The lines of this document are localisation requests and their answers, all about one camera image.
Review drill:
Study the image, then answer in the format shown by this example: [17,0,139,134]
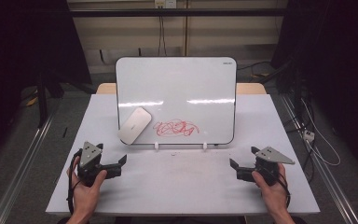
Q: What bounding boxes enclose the white whiteboard eraser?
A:
[117,106,153,146]

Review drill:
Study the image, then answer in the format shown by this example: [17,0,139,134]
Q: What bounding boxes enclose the white power strip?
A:
[302,130,316,143]

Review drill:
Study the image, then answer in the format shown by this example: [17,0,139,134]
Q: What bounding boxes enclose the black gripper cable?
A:
[66,148,84,216]
[268,172,292,209]

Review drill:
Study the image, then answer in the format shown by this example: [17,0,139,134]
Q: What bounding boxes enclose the black floor cable bundle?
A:
[287,116,317,185]

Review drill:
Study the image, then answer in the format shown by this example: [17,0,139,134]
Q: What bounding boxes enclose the black metal stand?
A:
[35,72,96,129]

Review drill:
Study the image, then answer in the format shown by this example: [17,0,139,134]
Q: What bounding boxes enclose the black hanging cables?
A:
[157,7,168,57]

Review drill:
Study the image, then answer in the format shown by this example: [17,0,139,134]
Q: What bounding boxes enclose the white whiteboard with black rim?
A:
[115,56,238,147]

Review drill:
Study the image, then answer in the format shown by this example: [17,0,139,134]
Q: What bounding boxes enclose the white floor cable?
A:
[301,98,342,167]

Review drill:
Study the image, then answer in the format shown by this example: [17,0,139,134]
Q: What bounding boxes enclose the aluminium floor rail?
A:
[0,106,59,224]
[279,93,358,224]

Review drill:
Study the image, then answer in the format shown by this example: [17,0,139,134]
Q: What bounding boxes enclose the white wall socket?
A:
[154,0,178,9]

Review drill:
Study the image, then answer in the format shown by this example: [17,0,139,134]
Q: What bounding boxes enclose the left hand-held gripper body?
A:
[76,141,123,188]

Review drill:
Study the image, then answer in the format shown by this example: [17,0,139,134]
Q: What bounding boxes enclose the light wooden table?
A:
[96,82,268,95]

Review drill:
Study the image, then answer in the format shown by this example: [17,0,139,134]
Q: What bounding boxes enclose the person's left hand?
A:
[66,156,108,217]

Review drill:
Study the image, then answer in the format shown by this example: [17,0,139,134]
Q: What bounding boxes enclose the thin vertical pole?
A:
[184,0,189,57]

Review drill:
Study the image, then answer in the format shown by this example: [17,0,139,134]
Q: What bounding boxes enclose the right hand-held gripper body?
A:
[236,146,296,187]

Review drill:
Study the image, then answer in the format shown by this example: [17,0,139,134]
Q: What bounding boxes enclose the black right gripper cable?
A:
[268,172,292,209]

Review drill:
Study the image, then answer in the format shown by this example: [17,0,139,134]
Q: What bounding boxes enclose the person's right hand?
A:
[251,162,291,217]

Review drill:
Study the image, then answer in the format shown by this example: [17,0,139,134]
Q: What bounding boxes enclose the black horizontal bar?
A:
[69,7,287,18]

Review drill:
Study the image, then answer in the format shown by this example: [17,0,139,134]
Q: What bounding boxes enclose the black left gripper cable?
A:
[66,148,84,216]

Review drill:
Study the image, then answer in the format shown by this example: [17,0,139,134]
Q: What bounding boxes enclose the black curtain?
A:
[0,0,93,171]
[269,0,358,180]

